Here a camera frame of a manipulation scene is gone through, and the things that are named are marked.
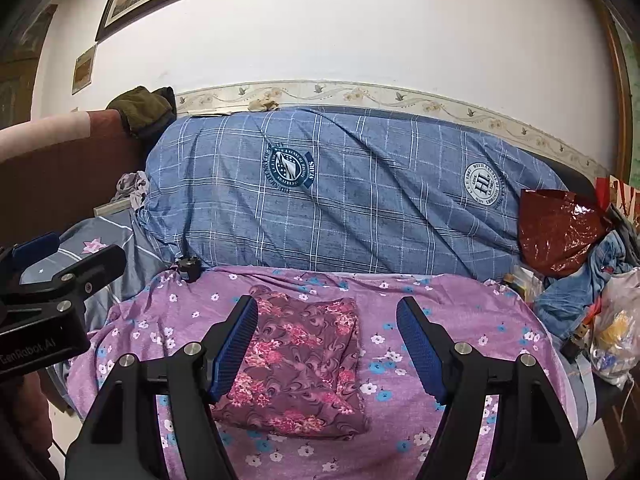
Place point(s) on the small wall plaque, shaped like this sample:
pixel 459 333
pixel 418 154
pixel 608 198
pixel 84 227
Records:
pixel 84 70

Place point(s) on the person's left forearm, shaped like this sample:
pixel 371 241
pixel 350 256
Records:
pixel 27 410

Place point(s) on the white plastic bag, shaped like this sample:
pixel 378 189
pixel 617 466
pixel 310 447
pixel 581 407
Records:
pixel 617 320

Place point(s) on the cream crumpled cloth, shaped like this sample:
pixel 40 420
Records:
pixel 264 102

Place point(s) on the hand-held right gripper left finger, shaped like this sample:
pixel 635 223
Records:
pixel 232 350

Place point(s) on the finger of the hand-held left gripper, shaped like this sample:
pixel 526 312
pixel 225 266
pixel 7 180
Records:
pixel 35 252
pixel 95 270

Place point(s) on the olive green clothes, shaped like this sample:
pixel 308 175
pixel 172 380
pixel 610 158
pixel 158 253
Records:
pixel 140 102

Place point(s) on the grey crumpled cloth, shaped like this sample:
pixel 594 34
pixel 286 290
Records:
pixel 135 185

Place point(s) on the purple floral bedsheet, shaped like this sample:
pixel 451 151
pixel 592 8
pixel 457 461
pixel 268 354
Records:
pixel 490 320

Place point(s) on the wooden door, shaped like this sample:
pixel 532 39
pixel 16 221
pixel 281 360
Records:
pixel 20 85

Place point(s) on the dark red headboard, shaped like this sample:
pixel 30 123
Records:
pixel 60 180

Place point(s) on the blue jeans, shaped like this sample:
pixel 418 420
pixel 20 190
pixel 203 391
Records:
pixel 570 300

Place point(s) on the small black device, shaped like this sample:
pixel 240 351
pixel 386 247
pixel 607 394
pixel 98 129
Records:
pixel 190 267

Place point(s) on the red paper bag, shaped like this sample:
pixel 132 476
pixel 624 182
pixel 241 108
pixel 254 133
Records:
pixel 625 192

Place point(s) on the maroon floral garment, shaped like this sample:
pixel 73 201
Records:
pixel 300 360

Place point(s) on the blue plaid quilt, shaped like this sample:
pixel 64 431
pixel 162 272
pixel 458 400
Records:
pixel 375 210

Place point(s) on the red plastic bag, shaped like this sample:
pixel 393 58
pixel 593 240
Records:
pixel 555 235

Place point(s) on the yellowish plastic packet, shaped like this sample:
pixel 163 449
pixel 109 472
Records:
pixel 525 282

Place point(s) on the grey star print pillow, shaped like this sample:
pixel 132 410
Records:
pixel 142 272

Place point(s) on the white flat box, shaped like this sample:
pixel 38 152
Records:
pixel 112 207

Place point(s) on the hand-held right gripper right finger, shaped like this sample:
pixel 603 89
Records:
pixel 420 350

